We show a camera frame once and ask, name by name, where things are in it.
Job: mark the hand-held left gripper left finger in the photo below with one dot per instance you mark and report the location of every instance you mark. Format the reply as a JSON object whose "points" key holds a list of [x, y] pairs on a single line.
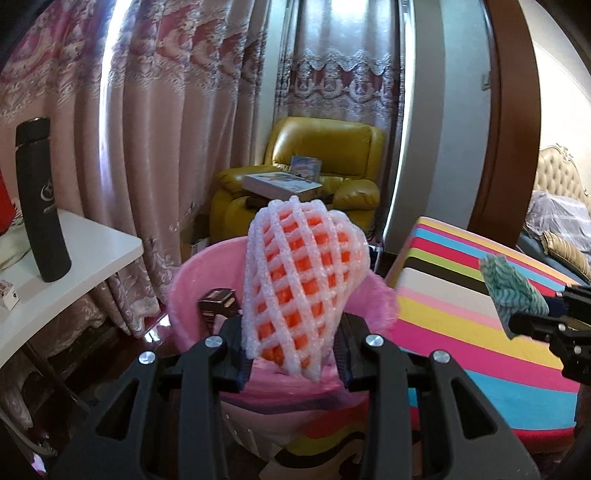
{"points": [[233, 355]]}

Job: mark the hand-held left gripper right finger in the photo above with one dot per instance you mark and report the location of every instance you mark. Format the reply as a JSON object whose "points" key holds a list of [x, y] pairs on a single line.
{"points": [[351, 364]]}

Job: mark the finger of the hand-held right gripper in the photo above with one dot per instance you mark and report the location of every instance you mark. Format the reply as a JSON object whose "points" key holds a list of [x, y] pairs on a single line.
{"points": [[535, 325], [577, 302]]}

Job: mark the green striped cloth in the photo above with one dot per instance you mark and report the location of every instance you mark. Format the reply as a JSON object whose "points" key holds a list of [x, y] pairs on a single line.
{"points": [[512, 286]]}

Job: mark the black box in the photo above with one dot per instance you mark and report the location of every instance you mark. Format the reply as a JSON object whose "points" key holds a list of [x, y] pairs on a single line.
{"points": [[219, 300]]}

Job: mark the pink lined trash bin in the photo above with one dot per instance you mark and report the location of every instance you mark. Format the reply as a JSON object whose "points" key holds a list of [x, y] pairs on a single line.
{"points": [[203, 272]]}

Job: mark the pink and orange foam net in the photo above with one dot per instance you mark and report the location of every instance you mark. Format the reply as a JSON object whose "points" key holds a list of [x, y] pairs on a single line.
{"points": [[300, 277]]}

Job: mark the gold striped pillow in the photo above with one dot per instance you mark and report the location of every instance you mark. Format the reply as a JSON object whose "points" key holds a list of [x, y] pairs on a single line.
{"points": [[568, 254]]}

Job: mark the blue bed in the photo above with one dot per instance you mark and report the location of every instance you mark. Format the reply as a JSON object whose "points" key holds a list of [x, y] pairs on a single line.
{"points": [[531, 251]]}

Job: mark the striped colourful table cover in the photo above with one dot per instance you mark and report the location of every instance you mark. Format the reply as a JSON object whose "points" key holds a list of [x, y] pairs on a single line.
{"points": [[461, 323]]}

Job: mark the grey striped blanket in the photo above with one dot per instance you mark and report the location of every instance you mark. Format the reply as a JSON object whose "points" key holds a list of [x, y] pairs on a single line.
{"points": [[554, 212]]}

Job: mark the brown carton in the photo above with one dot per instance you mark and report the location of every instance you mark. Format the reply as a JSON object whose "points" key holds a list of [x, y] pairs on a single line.
{"points": [[196, 244]]}

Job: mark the beige tufted headboard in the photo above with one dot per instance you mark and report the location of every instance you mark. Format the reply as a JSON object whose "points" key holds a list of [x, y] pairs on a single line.
{"points": [[563, 175]]}

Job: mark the dark wooden tray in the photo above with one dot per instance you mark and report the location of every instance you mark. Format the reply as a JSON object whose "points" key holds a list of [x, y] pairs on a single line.
{"points": [[254, 201]]}

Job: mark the flat printed box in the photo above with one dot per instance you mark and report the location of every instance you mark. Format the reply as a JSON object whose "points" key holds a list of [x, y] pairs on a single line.
{"points": [[277, 182]]}

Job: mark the white desk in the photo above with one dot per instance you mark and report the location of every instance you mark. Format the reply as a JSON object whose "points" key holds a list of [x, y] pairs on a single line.
{"points": [[83, 258]]}

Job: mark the small printed book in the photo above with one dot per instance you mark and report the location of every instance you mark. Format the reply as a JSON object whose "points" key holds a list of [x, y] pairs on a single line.
{"points": [[304, 166]]}

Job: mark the yellow leather armchair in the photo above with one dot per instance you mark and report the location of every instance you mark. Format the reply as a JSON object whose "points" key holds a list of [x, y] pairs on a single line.
{"points": [[323, 143]]}

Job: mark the small white patterned box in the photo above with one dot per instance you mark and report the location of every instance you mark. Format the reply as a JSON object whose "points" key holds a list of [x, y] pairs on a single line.
{"points": [[8, 293]]}

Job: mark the black thermos bottle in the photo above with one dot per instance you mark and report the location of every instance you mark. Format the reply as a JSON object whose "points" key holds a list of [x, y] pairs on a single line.
{"points": [[44, 207]]}

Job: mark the beige cloth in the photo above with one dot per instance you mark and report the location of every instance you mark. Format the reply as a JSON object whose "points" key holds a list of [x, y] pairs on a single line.
{"points": [[14, 249]]}

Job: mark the pink lace curtain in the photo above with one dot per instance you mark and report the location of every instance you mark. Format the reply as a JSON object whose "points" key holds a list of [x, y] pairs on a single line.
{"points": [[161, 115], [346, 69]]}

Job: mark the red container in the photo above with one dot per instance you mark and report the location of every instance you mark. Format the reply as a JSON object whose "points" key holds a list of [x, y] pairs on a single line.
{"points": [[5, 207]]}

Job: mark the white wall switch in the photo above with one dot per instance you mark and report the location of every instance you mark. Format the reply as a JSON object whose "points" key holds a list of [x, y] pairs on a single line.
{"points": [[485, 81]]}

